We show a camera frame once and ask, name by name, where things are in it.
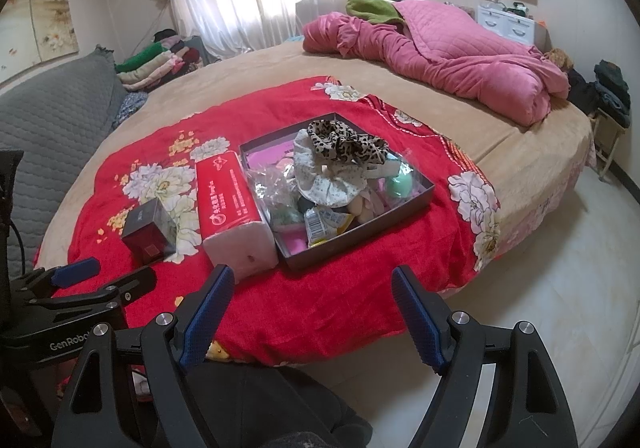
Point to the red floral blanket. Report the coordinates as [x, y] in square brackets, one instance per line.
[350, 278]

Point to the white drawer cabinet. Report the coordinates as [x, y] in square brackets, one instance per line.
[510, 25]

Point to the dark glossy cube box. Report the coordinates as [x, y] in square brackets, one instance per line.
[145, 238]

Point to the dark clothes heap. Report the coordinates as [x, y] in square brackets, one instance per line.
[607, 88]

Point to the pile of folded clothes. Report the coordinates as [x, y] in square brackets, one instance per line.
[155, 63]

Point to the cream plush bear purple dress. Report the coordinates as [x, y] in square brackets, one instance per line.
[362, 208]

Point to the green egg-shaped sponge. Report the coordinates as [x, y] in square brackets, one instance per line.
[402, 185]

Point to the dark shallow cardboard box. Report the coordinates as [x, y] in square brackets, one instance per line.
[360, 238]

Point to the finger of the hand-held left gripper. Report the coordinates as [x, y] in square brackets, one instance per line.
[120, 288]
[75, 272]

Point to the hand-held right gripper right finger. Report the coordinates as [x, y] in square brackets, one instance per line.
[417, 318]

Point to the clear plastic bag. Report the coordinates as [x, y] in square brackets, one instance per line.
[272, 188]

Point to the grey quilted cover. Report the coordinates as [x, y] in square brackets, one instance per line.
[50, 118]

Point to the chair frame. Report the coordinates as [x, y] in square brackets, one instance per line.
[607, 143]

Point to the red white tissue pack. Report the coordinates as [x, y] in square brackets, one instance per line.
[225, 198]

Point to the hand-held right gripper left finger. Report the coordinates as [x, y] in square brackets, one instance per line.
[207, 323]

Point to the green cloth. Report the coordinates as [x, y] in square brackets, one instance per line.
[372, 8]

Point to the blue patterned cloth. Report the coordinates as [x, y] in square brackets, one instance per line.
[130, 108]

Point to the white floral fabric scrunchie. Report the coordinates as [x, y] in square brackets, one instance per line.
[325, 183]

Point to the floral wall painting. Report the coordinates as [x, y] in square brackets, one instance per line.
[35, 28]

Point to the beige bed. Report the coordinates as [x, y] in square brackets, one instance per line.
[500, 138]

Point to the yellow-edged white snack packet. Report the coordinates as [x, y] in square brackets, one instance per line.
[320, 228]

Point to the brown fuzzy item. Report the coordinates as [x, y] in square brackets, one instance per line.
[559, 60]

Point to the leopard print scrunchie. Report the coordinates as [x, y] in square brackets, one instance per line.
[345, 143]

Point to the pink quilt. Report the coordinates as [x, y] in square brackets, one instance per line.
[450, 43]

